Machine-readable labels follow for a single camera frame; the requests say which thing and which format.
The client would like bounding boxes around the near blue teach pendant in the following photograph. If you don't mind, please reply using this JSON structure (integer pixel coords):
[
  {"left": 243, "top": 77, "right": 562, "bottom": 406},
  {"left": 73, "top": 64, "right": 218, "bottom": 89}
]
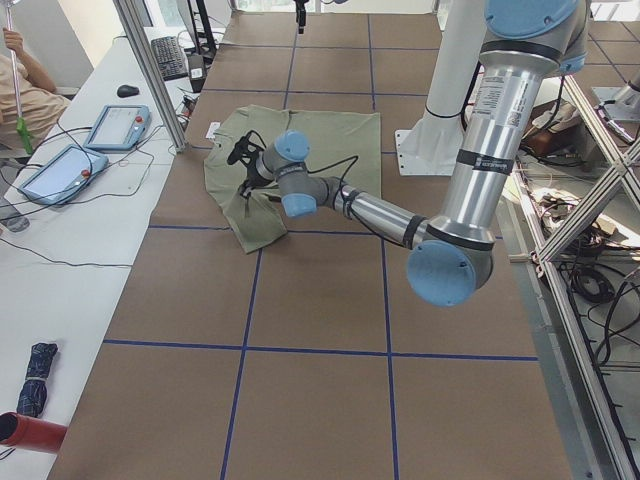
[{"left": 18, "top": 145, "right": 109, "bottom": 206}]

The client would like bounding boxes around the seated person in beige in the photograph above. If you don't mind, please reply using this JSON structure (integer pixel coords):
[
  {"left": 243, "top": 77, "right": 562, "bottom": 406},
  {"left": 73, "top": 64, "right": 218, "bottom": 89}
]
[{"left": 0, "top": 27, "right": 72, "bottom": 234}]

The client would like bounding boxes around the folded dark blue umbrella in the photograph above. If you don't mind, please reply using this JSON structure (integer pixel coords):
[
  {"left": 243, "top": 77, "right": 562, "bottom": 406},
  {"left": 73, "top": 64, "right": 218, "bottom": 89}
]
[{"left": 16, "top": 342, "right": 58, "bottom": 418}]

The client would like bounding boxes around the sage green long-sleeve shirt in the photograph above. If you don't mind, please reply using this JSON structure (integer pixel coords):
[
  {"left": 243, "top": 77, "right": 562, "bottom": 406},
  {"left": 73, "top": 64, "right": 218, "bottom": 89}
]
[{"left": 204, "top": 105, "right": 381, "bottom": 253}]

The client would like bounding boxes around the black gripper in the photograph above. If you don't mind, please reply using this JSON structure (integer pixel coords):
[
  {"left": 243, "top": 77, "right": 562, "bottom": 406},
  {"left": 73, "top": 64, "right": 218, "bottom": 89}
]
[{"left": 227, "top": 0, "right": 308, "bottom": 218}]

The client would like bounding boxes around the blue teach pendant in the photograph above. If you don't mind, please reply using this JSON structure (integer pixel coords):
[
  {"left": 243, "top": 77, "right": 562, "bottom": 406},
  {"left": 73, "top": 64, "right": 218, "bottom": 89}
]
[
  {"left": 18, "top": 145, "right": 109, "bottom": 206},
  {"left": 83, "top": 105, "right": 150, "bottom": 152}
]

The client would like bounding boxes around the aluminium truss frame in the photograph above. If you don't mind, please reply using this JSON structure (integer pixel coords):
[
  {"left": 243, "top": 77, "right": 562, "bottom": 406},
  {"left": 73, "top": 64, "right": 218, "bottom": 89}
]
[{"left": 506, "top": 78, "right": 639, "bottom": 479}]

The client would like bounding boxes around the white shirt price tag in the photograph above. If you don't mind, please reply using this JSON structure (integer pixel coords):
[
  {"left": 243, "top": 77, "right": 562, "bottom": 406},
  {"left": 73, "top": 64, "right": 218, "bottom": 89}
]
[{"left": 206, "top": 122, "right": 221, "bottom": 139}]

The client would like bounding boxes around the aluminium frame post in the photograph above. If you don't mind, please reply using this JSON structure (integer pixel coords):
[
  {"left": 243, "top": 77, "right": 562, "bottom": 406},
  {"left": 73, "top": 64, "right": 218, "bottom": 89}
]
[{"left": 113, "top": 0, "right": 187, "bottom": 153}]

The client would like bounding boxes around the black keyboard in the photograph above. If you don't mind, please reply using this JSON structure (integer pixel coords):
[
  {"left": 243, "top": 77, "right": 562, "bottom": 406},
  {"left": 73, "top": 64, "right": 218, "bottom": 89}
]
[{"left": 150, "top": 36, "right": 188, "bottom": 81}]

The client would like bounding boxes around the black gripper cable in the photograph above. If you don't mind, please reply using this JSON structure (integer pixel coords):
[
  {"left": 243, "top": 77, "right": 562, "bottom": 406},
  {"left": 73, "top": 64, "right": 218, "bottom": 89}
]
[{"left": 239, "top": 129, "right": 359, "bottom": 201}]

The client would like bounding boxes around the far blue teach pendant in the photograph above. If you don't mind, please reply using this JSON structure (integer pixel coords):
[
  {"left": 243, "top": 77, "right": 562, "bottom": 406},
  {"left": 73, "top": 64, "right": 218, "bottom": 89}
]
[{"left": 83, "top": 105, "right": 150, "bottom": 152}]

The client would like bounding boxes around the black computer mouse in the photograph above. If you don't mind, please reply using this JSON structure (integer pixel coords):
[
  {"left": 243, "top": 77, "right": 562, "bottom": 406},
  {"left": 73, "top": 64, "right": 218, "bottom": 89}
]
[{"left": 116, "top": 84, "right": 140, "bottom": 98}]

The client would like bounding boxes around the red cylinder bottle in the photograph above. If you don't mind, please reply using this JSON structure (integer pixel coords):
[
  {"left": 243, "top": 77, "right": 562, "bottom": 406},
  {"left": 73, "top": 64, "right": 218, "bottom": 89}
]
[{"left": 1, "top": 412, "right": 67, "bottom": 454}]

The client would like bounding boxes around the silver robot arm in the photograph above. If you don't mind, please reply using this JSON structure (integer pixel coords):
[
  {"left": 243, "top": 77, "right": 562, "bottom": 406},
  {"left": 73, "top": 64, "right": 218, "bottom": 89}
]
[{"left": 227, "top": 1, "right": 590, "bottom": 307}]

